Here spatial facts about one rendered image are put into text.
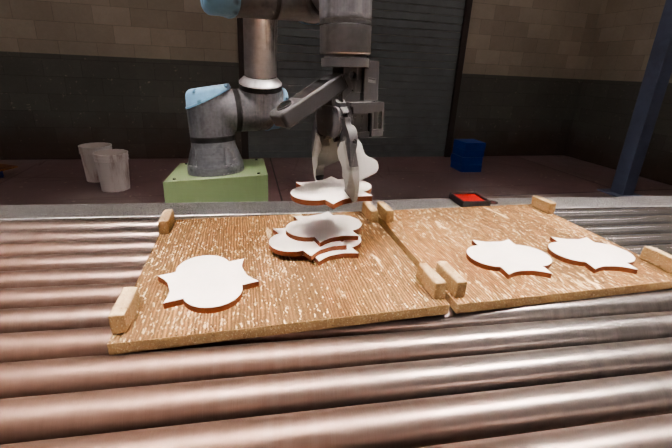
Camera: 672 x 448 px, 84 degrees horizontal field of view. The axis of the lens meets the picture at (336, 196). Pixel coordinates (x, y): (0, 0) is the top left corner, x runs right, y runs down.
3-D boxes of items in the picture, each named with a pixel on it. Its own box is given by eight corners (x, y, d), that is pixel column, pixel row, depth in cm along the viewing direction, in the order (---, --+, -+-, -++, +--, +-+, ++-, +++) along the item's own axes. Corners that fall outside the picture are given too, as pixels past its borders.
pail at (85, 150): (121, 179, 403) (116, 145, 391) (90, 185, 381) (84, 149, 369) (109, 173, 421) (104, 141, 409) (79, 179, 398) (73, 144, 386)
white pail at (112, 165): (94, 194, 356) (88, 155, 345) (103, 184, 383) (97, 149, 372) (129, 192, 365) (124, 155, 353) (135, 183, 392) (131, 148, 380)
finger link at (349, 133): (364, 164, 54) (351, 105, 54) (355, 165, 53) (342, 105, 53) (347, 171, 58) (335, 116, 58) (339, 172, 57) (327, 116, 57)
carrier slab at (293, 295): (166, 227, 73) (165, 219, 72) (367, 217, 82) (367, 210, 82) (108, 356, 41) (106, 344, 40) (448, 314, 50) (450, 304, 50)
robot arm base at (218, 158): (195, 166, 111) (191, 133, 109) (247, 164, 113) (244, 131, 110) (180, 178, 97) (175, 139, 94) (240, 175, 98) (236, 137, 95)
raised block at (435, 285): (414, 278, 56) (416, 261, 55) (425, 276, 56) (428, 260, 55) (433, 301, 50) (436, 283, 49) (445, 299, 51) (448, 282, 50)
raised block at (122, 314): (125, 305, 47) (121, 286, 46) (141, 304, 47) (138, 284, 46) (110, 337, 41) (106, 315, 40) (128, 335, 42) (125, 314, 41)
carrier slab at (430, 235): (372, 217, 83) (373, 210, 82) (531, 209, 92) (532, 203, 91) (456, 314, 50) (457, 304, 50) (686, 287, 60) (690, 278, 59)
